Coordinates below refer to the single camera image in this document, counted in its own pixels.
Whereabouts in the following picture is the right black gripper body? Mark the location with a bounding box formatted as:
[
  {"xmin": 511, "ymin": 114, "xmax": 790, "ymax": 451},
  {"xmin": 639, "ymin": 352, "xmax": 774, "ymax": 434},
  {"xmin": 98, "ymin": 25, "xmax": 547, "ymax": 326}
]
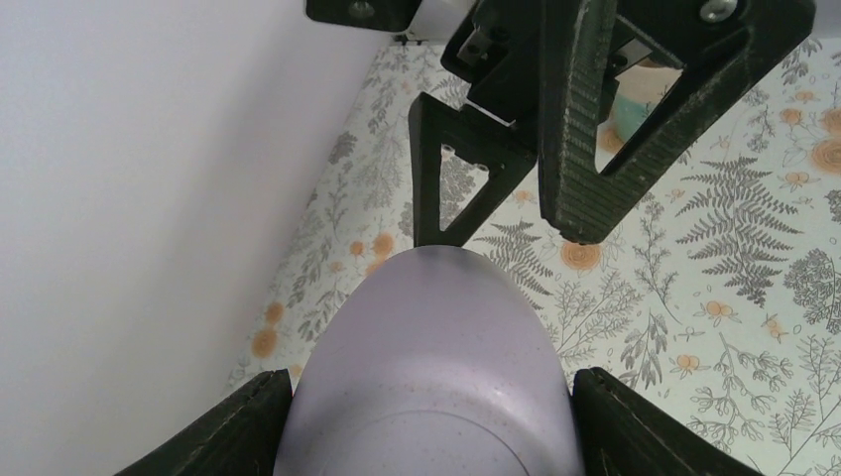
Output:
[{"xmin": 304, "ymin": 0, "xmax": 541, "ymax": 128}]

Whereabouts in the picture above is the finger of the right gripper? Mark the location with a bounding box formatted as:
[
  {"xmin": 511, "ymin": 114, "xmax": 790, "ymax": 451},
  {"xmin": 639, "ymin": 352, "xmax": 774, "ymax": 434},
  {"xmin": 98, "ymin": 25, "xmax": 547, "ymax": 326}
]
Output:
[
  {"xmin": 409, "ymin": 93, "xmax": 537, "ymax": 247},
  {"xmin": 538, "ymin": 1, "xmax": 816, "ymax": 244}
]

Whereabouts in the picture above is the floral tablecloth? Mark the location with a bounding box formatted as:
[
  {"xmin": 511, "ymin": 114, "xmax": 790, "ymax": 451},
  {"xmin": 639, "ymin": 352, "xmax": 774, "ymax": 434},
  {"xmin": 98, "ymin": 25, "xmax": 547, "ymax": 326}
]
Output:
[{"xmin": 226, "ymin": 39, "xmax": 840, "ymax": 475}]

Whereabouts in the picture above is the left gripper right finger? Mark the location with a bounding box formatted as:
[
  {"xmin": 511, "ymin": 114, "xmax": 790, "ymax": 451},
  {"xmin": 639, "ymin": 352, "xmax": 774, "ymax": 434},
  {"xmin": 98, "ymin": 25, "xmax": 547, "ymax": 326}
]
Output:
[{"xmin": 571, "ymin": 367, "xmax": 758, "ymax": 476}]

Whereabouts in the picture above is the lilac cup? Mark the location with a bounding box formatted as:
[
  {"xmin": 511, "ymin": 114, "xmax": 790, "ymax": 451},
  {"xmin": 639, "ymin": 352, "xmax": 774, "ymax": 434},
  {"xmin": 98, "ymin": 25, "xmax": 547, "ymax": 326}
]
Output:
[{"xmin": 275, "ymin": 246, "xmax": 585, "ymax": 475}]

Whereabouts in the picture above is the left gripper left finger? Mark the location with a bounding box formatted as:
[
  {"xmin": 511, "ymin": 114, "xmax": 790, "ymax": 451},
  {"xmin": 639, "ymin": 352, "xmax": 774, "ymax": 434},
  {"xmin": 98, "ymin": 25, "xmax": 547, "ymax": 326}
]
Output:
[{"xmin": 119, "ymin": 369, "xmax": 293, "ymax": 475}]

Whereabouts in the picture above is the floral patterned mug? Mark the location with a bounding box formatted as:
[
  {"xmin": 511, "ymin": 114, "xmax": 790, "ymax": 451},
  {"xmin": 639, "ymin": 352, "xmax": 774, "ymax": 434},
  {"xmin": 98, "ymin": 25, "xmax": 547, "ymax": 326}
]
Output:
[{"xmin": 597, "ymin": 59, "xmax": 682, "ymax": 154}]

